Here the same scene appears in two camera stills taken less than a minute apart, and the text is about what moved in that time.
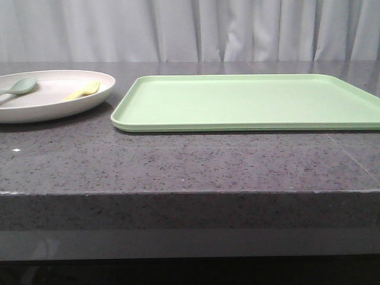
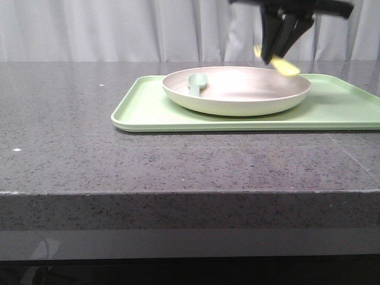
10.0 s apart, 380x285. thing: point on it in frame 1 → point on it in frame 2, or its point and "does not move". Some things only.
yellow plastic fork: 91,89 → 285,66
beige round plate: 46,100 → 234,91
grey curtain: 181,31 does not move
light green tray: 246,102 does not move
